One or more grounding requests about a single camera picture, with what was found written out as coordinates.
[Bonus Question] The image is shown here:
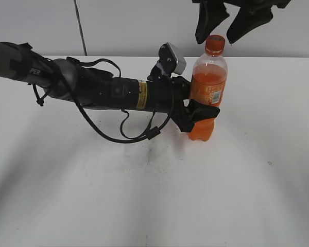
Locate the orange bottle cap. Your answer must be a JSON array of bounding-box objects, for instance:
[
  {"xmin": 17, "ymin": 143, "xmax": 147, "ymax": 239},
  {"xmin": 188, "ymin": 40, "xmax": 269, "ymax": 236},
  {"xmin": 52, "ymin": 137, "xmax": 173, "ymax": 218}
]
[{"xmin": 204, "ymin": 34, "xmax": 226, "ymax": 56}]

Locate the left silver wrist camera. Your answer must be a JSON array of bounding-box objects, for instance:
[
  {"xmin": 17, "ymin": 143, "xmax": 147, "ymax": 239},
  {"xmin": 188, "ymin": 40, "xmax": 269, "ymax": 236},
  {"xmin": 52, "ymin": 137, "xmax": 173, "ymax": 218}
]
[{"xmin": 147, "ymin": 42, "xmax": 186, "ymax": 81}]

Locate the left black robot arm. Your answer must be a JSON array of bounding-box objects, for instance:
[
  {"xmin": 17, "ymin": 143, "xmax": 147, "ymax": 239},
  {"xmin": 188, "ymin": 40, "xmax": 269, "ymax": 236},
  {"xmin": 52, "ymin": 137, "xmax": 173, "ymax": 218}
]
[{"xmin": 0, "ymin": 42, "xmax": 219, "ymax": 132}]

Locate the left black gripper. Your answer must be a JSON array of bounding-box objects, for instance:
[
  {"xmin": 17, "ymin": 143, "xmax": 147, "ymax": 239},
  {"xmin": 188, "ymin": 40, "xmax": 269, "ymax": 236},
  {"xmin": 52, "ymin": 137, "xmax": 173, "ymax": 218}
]
[{"xmin": 144, "ymin": 76, "xmax": 220, "ymax": 133}]

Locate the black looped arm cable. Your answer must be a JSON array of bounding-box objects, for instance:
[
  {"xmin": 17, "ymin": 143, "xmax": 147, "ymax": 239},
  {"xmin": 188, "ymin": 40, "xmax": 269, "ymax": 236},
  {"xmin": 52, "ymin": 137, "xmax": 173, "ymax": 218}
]
[{"xmin": 32, "ymin": 58, "xmax": 174, "ymax": 143}]

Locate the orange soda plastic bottle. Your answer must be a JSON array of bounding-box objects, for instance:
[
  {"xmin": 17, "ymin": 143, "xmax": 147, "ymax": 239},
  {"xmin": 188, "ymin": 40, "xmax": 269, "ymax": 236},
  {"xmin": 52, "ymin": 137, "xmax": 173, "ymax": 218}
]
[{"xmin": 186, "ymin": 48, "xmax": 228, "ymax": 142}]

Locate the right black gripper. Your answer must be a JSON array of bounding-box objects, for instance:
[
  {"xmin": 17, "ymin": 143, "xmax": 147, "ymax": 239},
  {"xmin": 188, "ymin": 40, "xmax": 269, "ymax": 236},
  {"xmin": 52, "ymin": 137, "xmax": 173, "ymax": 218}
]
[{"xmin": 192, "ymin": 0, "xmax": 291, "ymax": 44}]

